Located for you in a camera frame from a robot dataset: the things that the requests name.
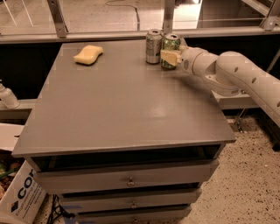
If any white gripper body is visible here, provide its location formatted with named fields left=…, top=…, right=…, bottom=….
left=180, top=47, right=208, bottom=74

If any green soda can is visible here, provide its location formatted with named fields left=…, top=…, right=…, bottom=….
left=161, top=33, right=180, bottom=69

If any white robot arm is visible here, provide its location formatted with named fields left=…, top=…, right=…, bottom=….
left=160, top=45, right=280, bottom=126

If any silver 7up can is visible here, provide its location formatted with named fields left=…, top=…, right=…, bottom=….
left=146, top=29, right=163, bottom=64

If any yellow sponge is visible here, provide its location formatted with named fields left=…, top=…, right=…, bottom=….
left=73, top=45, right=103, bottom=65

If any grey drawer cabinet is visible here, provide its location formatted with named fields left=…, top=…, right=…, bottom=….
left=11, top=38, right=237, bottom=224

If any bottom grey drawer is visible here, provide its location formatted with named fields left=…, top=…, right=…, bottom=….
left=76, top=206, right=191, bottom=224

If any grey drawer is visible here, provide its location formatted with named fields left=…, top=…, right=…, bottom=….
left=76, top=206, right=191, bottom=224
left=35, top=159, right=219, bottom=194
left=60, top=188, right=201, bottom=214

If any white plastic bottle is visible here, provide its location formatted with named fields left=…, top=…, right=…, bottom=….
left=0, top=82, right=20, bottom=109

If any middle grey drawer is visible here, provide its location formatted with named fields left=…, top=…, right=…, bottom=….
left=60, top=188, right=201, bottom=214

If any top grey drawer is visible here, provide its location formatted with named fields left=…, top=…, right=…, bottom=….
left=35, top=159, right=219, bottom=194

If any white cardboard box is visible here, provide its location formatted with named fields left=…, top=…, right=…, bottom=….
left=0, top=123, right=46, bottom=224

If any metal window frame rail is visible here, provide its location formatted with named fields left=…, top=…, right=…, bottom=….
left=0, top=0, right=280, bottom=45

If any black cable bundle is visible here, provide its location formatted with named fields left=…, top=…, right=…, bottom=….
left=46, top=194, right=76, bottom=224

